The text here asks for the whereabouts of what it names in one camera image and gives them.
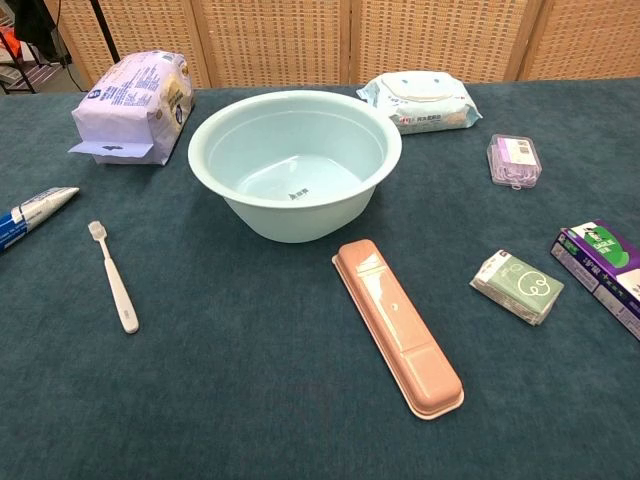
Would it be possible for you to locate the orange item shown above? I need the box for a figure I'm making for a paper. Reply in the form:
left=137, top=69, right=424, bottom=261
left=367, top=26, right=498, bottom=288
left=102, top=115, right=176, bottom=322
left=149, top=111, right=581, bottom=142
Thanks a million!
left=0, top=27, right=24, bottom=61

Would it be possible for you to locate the lavender tissue pack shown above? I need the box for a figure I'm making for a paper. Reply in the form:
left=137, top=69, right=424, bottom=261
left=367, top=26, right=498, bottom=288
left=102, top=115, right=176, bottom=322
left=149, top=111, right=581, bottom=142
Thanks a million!
left=68, top=49, right=196, bottom=167

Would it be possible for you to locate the teal table mat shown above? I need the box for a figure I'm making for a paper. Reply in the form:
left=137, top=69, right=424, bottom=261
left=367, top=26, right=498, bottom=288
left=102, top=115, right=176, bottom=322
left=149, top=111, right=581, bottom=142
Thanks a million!
left=0, top=77, right=640, bottom=480

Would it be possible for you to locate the black metal rack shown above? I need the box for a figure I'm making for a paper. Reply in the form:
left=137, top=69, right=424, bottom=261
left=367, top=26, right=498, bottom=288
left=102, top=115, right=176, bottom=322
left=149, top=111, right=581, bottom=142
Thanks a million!
left=0, top=24, right=71, bottom=96

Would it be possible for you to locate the clear purple floss box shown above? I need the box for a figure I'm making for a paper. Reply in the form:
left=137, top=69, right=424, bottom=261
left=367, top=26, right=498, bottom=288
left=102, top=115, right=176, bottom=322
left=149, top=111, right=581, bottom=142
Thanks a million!
left=486, top=133, right=544, bottom=191

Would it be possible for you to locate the purple green carton box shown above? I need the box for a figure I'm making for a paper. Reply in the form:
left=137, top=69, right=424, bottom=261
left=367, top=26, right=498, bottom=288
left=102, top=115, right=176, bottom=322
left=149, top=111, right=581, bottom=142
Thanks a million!
left=550, top=218, right=640, bottom=342

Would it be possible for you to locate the white toothbrush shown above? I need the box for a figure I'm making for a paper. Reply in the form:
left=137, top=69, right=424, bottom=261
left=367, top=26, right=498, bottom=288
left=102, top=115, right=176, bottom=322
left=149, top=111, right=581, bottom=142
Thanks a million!
left=87, top=220, right=140, bottom=335

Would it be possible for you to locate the wicker folding screen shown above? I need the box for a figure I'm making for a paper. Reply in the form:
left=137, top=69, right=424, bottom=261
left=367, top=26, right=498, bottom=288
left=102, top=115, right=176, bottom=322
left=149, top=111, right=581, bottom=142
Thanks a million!
left=44, top=0, right=640, bottom=94

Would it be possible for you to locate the blue white toothpaste tube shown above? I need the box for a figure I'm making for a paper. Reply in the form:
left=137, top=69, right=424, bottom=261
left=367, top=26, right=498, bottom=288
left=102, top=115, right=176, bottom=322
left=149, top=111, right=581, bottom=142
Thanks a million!
left=0, top=186, right=81, bottom=254

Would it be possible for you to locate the pink toothbrush case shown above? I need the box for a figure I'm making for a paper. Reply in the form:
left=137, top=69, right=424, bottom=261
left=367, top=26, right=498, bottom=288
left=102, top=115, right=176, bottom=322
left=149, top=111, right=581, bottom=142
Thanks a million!
left=332, top=238, right=466, bottom=420

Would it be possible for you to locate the black hanging garment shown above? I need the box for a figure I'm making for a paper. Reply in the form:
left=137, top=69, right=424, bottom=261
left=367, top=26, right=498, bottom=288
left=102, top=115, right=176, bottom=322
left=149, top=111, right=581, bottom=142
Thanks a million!
left=13, top=0, right=64, bottom=59

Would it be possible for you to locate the light blue wet wipes pack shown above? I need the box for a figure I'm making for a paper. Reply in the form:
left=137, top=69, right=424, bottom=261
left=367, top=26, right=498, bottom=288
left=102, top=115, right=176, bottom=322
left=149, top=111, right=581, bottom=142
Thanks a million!
left=355, top=70, right=484, bottom=136

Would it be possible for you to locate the black tripod stand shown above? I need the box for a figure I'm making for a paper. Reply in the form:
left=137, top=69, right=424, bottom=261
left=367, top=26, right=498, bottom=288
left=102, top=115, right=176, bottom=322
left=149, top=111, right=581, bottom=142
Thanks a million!
left=89, top=0, right=121, bottom=64

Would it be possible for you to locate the light blue plastic basin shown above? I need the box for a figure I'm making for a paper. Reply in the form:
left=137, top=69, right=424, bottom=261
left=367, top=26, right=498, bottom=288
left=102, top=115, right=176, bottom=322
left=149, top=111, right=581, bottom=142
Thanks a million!
left=187, top=89, right=404, bottom=245

